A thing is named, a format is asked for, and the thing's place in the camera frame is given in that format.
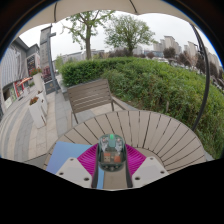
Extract grey street pole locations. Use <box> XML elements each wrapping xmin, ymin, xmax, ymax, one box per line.
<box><xmin>46</xmin><ymin>31</ymin><xmax>61</xmax><ymax>94</ymax></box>

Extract brown slatted outdoor chair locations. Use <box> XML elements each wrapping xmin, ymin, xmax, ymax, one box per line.
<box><xmin>66</xmin><ymin>78</ymin><xmax>129</xmax><ymax>126</ymax></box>

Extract transparent green computer mouse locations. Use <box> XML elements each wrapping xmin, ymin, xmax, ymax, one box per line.
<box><xmin>97</xmin><ymin>133</ymin><xmax>128</xmax><ymax>173</ymax></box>

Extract dark curved umbrella pole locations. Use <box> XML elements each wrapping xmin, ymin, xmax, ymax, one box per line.
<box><xmin>191</xmin><ymin>23</ymin><xmax>211</xmax><ymax>133</ymax></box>

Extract beige patio umbrella canopy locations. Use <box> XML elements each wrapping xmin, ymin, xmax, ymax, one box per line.
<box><xmin>16</xmin><ymin>0</ymin><xmax>201</xmax><ymax>38</ymax></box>

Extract grey storefront building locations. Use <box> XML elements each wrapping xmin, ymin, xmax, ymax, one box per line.
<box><xmin>0</xmin><ymin>36</ymin><xmax>41</xmax><ymax>114</ymax></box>

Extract tall grey sign pillar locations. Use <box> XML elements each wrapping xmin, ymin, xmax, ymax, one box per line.
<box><xmin>39</xmin><ymin>24</ymin><xmax>58</xmax><ymax>94</ymax></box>

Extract round full-crowned tree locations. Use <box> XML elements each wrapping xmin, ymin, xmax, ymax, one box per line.
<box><xmin>103</xmin><ymin>14</ymin><xmax>156</xmax><ymax>57</ymax></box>

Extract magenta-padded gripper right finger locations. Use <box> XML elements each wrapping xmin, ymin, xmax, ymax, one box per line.
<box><xmin>124</xmin><ymin>143</ymin><xmax>170</xmax><ymax>189</ymax></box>

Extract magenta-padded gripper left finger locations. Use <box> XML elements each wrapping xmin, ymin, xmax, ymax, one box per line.
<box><xmin>54</xmin><ymin>143</ymin><xmax>100</xmax><ymax>190</ymax></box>

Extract slim sparse-leaved tree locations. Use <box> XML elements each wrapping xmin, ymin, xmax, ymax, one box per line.
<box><xmin>61</xmin><ymin>9</ymin><xmax>116</xmax><ymax>61</ymax></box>

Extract distant high-rise buildings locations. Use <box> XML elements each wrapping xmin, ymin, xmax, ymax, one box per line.
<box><xmin>54</xmin><ymin>34</ymin><xmax>224</xmax><ymax>91</ymax></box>

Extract white planter with red flowers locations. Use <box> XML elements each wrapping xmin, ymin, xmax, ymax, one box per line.
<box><xmin>28</xmin><ymin>96</ymin><xmax>46</xmax><ymax>129</ymax></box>
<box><xmin>29</xmin><ymin>68</ymin><xmax>44</xmax><ymax>93</ymax></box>

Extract blue square mouse pad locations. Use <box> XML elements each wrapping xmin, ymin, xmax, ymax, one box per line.
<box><xmin>45</xmin><ymin>140</ymin><xmax>106</xmax><ymax>190</ymax></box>

